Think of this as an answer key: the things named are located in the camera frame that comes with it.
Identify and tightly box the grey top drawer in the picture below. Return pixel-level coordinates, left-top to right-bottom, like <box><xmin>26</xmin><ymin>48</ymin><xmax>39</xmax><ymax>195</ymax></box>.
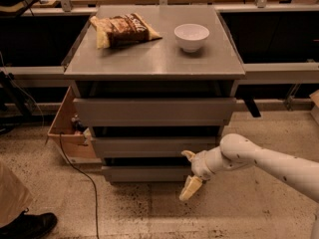
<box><xmin>74</xmin><ymin>98</ymin><xmax>235</xmax><ymax>126</ymax></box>

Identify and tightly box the black floor cable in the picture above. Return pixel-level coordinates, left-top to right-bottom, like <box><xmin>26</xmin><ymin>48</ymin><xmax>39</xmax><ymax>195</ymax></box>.
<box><xmin>58</xmin><ymin>131</ymin><xmax>101</xmax><ymax>239</ymax></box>

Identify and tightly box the grey middle drawer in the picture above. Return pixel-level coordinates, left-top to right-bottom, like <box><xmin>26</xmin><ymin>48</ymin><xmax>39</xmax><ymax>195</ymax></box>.
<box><xmin>92</xmin><ymin>136</ymin><xmax>219</xmax><ymax>158</ymax></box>

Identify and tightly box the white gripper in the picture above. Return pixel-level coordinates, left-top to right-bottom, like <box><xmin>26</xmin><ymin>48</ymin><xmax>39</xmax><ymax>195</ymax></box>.
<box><xmin>179</xmin><ymin>147</ymin><xmax>231</xmax><ymax>201</ymax></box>

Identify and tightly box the grey drawer cabinet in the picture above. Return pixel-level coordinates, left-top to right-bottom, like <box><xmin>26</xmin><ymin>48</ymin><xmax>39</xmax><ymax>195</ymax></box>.
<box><xmin>65</xmin><ymin>5</ymin><xmax>245</xmax><ymax>183</ymax></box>

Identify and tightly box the beige trouser leg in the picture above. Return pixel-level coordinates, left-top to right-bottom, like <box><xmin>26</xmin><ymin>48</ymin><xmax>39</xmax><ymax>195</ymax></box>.
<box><xmin>0</xmin><ymin>162</ymin><xmax>32</xmax><ymax>227</ymax></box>

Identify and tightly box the brown chip bag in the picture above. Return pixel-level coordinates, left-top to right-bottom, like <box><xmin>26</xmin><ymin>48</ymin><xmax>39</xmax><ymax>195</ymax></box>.
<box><xmin>90</xmin><ymin>13</ymin><xmax>161</xmax><ymax>49</ymax></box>

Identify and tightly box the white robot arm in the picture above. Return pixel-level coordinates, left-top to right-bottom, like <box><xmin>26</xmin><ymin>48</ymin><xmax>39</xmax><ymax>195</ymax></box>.
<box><xmin>179</xmin><ymin>133</ymin><xmax>319</xmax><ymax>203</ymax></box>

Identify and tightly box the grey metal rail frame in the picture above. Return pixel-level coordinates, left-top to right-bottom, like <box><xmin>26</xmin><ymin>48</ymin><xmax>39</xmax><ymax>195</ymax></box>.
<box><xmin>4</xmin><ymin>6</ymin><xmax>319</xmax><ymax>87</ymax></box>

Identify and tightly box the cardboard box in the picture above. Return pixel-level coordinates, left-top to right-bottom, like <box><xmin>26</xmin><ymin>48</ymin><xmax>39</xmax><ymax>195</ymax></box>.
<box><xmin>48</xmin><ymin>88</ymin><xmax>101</xmax><ymax>163</ymax></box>

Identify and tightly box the black shoe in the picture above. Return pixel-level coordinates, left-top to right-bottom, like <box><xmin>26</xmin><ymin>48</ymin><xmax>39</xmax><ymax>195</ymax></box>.
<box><xmin>0</xmin><ymin>212</ymin><xmax>58</xmax><ymax>239</ymax></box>

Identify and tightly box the white bowl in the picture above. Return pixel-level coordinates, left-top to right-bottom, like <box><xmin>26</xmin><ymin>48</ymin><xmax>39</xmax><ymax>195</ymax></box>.
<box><xmin>174</xmin><ymin>24</ymin><xmax>210</xmax><ymax>53</ymax></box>

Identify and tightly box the grey bottom drawer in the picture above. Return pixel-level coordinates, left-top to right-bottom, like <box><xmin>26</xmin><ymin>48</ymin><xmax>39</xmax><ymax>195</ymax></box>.
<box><xmin>102</xmin><ymin>166</ymin><xmax>191</xmax><ymax>183</ymax></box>

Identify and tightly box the grey drawer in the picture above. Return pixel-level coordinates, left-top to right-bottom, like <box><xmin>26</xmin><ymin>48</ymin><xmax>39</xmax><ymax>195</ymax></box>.
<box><xmin>74</xmin><ymin>98</ymin><xmax>235</xmax><ymax>126</ymax></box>
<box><xmin>102</xmin><ymin>166</ymin><xmax>191</xmax><ymax>183</ymax></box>
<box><xmin>92</xmin><ymin>136</ymin><xmax>219</xmax><ymax>158</ymax></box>

